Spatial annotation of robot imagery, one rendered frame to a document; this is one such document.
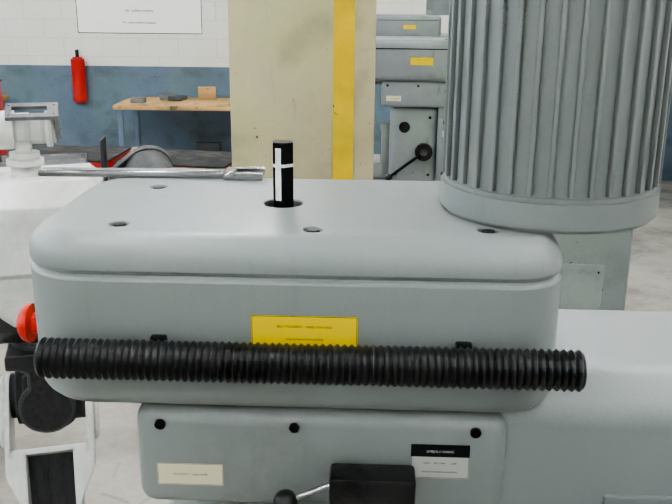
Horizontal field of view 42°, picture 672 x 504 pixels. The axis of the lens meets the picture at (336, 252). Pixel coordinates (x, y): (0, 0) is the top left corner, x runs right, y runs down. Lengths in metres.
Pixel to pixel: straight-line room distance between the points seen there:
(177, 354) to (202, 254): 0.08
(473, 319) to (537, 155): 0.15
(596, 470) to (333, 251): 0.31
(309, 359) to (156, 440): 0.18
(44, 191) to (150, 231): 0.82
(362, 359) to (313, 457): 0.13
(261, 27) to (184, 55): 7.52
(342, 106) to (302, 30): 0.24
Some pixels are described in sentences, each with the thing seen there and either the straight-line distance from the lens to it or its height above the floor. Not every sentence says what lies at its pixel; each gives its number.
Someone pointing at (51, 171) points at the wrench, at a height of 1.90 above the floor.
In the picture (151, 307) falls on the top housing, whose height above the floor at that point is 1.83.
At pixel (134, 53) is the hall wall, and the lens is 10.19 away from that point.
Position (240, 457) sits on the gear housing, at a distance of 0.81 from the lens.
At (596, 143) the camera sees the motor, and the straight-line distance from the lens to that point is 0.75.
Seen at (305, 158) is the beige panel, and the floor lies 1.60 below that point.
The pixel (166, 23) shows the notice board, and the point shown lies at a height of 1.67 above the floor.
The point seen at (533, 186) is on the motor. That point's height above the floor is 1.93.
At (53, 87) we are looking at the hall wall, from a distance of 10.50.
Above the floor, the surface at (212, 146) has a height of 0.37.
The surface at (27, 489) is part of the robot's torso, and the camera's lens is 1.73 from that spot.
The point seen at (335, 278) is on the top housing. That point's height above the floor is 1.86.
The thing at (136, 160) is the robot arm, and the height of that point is 1.77.
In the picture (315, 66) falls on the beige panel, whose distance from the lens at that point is 2.55.
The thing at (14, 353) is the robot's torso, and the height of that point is 1.45.
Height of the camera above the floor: 2.09
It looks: 17 degrees down
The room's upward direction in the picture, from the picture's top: straight up
